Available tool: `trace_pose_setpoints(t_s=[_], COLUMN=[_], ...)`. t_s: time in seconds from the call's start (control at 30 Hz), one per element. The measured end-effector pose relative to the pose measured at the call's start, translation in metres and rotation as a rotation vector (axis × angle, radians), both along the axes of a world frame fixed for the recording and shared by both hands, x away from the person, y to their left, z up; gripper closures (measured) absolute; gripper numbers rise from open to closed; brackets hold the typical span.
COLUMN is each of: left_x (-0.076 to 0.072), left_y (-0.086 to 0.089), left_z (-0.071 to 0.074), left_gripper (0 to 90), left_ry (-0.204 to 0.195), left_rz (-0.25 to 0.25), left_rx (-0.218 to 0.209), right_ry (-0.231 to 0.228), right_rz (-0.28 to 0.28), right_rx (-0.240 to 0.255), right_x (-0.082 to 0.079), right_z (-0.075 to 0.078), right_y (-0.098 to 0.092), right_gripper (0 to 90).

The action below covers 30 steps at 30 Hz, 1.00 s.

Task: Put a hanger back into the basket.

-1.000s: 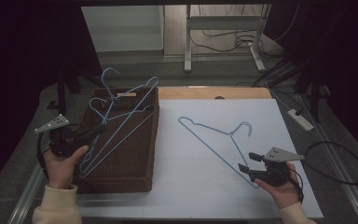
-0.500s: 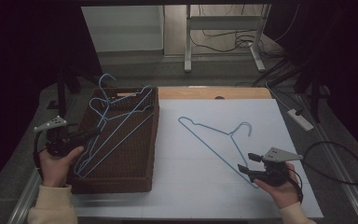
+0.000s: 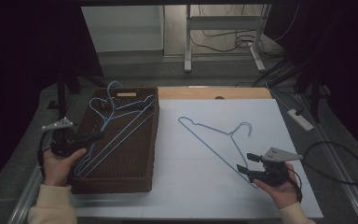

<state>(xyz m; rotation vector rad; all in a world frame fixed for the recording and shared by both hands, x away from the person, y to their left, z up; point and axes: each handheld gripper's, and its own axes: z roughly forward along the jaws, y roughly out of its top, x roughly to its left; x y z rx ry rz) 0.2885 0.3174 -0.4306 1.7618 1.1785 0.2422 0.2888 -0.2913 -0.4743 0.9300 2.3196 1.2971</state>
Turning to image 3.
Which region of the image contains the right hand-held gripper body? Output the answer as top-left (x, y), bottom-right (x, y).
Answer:
top-left (248, 147), bottom-right (304, 188)

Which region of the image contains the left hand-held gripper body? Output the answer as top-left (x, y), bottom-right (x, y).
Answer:
top-left (41, 117), bottom-right (79, 158)

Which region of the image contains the brown woven basket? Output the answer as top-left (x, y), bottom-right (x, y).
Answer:
top-left (67, 87), bottom-right (160, 195)

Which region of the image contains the person's right hand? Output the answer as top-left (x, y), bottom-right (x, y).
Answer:
top-left (253, 162), bottom-right (301, 209)

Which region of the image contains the person's left hand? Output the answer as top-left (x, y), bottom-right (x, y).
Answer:
top-left (42, 147), bottom-right (89, 187)

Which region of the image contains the black metal stand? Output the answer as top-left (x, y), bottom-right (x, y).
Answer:
top-left (293, 60), bottom-right (335, 124)
top-left (46, 62), bottom-right (110, 124)

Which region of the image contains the white power strip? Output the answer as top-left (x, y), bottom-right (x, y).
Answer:
top-left (287, 108), bottom-right (315, 133)

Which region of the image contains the white table mat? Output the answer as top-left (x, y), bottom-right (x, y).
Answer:
top-left (71, 98), bottom-right (324, 219)

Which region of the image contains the dark curtain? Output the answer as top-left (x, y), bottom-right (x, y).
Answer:
top-left (263, 0), bottom-right (358, 157)
top-left (0, 0), bottom-right (104, 200)

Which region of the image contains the white cabinet panel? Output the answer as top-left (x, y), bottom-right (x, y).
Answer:
top-left (81, 5), bottom-right (165, 53)

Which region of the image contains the right hand-held gripper black cable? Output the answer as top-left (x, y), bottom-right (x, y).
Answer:
top-left (287, 168), bottom-right (303, 203)

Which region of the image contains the metal floor rail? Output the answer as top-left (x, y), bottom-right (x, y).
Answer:
top-left (7, 92), bottom-right (79, 224)
top-left (295, 92), bottom-right (358, 224)

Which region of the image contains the white power strip cable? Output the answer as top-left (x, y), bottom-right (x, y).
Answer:
top-left (265, 80), bottom-right (293, 113)

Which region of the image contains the black floor cable bundle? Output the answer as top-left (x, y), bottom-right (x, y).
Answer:
top-left (188, 4), bottom-right (285, 60)

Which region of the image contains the white metal desk frame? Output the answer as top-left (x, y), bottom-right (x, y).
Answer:
top-left (183, 4), bottom-right (273, 75)

